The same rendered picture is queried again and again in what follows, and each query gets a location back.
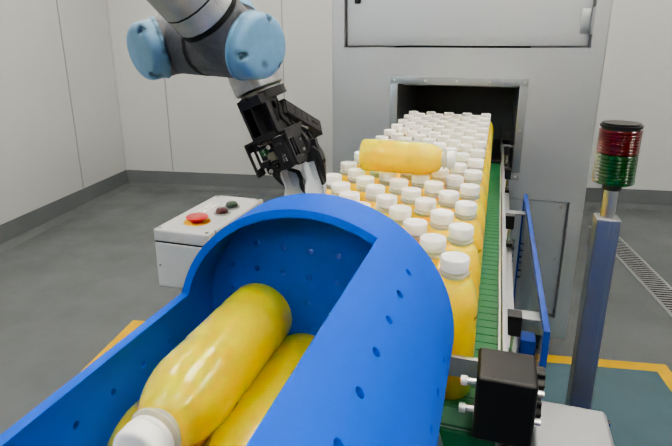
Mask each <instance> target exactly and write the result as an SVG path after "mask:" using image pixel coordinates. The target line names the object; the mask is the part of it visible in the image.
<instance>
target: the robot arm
mask: <svg viewBox="0 0 672 446"><path fill-rule="evenodd" d="M147 1H148V3H149V4H150V5H151V6H152V7H153V8H154V9H155V10H156V11H157V12H158V13H159V14H160V15H161V16H157V17H154V16H150V17H149V19H145V20H141V21H138V22H134V23H133V24H131V25H130V27H129V28H128V31H127V35H126V44H127V49H128V52H129V56H130V59H131V61H132V63H133V65H134V67H135V68H136V70H137V71H138V72H139V73H140V74H141V75H142V76H143V77H145V78H146V79H149V80H158V79H162V78H171V76H173V75H177V74H193V75H203V76H217V77H227V78H228V80H229V83H230V85H231V87H232V90H233V92H234V94H235V97H236V98H237V99H240V98H241V100H240V101H239V103H236V104H237V106H238V108H239V110H240V113H241V115H242V117H243V120H244V122H245V124H246V127H247V129H248V131H249V133H250V136H251V138H252V140H253V142H251V143H249V144H247V145H245V146H244V148H245V150H246V152H247V155H248V157H249V159H250V161H251V164H252V166H253V168H254V171H255V173H256V175H257V177H258V178H260V177H262V176H263V175H265V174H266V172H265V170H264V169H265V168H266V170H267V172H268V174H270V175H273V177H274V178H275V179H276V180H277V181H278V182H279V183H280V184H282V185H283V186H284V187H285V193H284V196H287V195H293V194H302V193H320V194H326V181H327V171H326V158H325V155H324V152H323V150H322V148H321V147H320V145H319V143H318V139H317V137H318V136H320V135H323V133H322V128H321V122H320V121H319V120H318V119H316V118H314V117H313V116H311V115H310V114H308V113H306V112H305V111H303V110H302V109H300V108H298V107H297V106H295V105H294V104H292V103H290V102H289V101H287V100H286V99H281V100H279V101H278V98H277V96H278V95H280V94H282V93H284V92H286V91H287V90H286V88H285V86H284V83H282V84H280V82H281V81H282V79H283V78H282V76H281V73H280V71H279V68H280V66H281V64H282V62H283V59H284V56H285V49H286V43H285V36H284V32H283V30H282V27H281V26H280V24H279V23H278V21H277V20H276V19H275V18H274V17H273V16H271V15H269V14H267V13H265V12H259V11H258V10H256V9H255V7H254V6H253V4H252V2H251V0H147ZM258 151H259V153H260V156H261V158H262V160H263V162H262V163H261V161H260V158H259V156H258V154H257V152H258ZM253 152H254V154H255V156H256V158H257V161H258V163H259V165H260V169H258V170H257V168H256V165H255V163H254V161H253V158H252V156H251V153H253ZM306 161H307V162H306ZM300 164H302V170H301V172H300V171H299V170H297V169H293V168H292V167H294V166H295V165H300ZM301 173H302V174H301ZM303 178H304V179H305V180H306V185H305V187H304V184H303Z"/></svg>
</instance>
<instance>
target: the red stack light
mask: <svg viewBox="0 0 672 446"><path fill-rule="evenodd" d="M642 137H643V130H642V129H641V131H614V130H607V129H603V128H601V127H600V128H599V130H598V137H597V145H596V151H597V152H598V153H601V154H605V155H612V156H623V157H631V156H637V155H639V154H640V148H641V142H642Z"/></svg>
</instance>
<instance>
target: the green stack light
mask: <svg viewBox="0 0 672 446"><path fill-rule="evenodd" d="M638 159H639V155H637V156H631V157H623V156H612V155H605V154H601V153H598V152H597V151H596V152H595V158H594V166H593V173H592V181H593V182H595V183H598V184H601V185H606V186H612V187H630V186H633V185H634V184H635V179H636V173H637V166H638V161H639V160H638Z"/></svg>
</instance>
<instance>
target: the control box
mask: <svg viewBox="0 0 672 446"><path fill-rule="evenodd" d="M231 200H233V201H236V202H237V203H238V206H237V207H235V208H228V211H229V212H228V213H225V214H217V213H216V212H215V211H216V208H217V207H219V206H225V205H226V202H227V201H231ZM217 203H218V204H217ZM262 203H263V200H262V199H253V198H242V197H231V196H220V195H216V196H214V197H212V198H210V199H209V200H207V201H205V202H203V203H201V204H199V205H197V206H196V207H194V208H192V209H190V210H188V211H186V212H184V213H183V214H181V215H179V216H177V217H175V218H173V219H171V220H169V221H168V222H166V223H164V224H162V225H160V226H158V227H156V228H155V229H154V239H155V241H156V243H155V246H156V255H157V265H158V274H159V284H160V285H161V286H167V287H173V288H180V289H183V286H184V282H185V279H186V276H187V273H188V271H189V268H190V266H191V264H192V262H193V260H194V259H195V257H196V255H197V254H198V253H199V251H200V250H201V248H202V247H203V246H204V245H205V244H206V243H207V242H208V241H209V240H210V239H211V238H212V237H213V236H214V235H215V234H216V233H217V232H219V231H220V230H221V229H223V228H224V227H226V226H227V225H229V224H230V223H232V222H233V221H235V220H236V219H238V218H239V217H241V216H242V215H244V214H245V213H247V212H248V211H250V210H251V209H253V208H255V207H256V206H258V205H260V204H262ZM215 204H216V205H215ZM211 205H212V206H211ZM210 207H211V208H210ZM204 208H207V210H206V209H204ZM202 209H203V210H204V211H203V210H202ZM201 210H202V211H201ZM198 211H200V212H202V213H206V214H208V218H207V219H205V220H203V222H202V223H198V224H193V223H191V221H188V220H186V216H187V215H188V214H191V213H196V212H198Z"/></svg>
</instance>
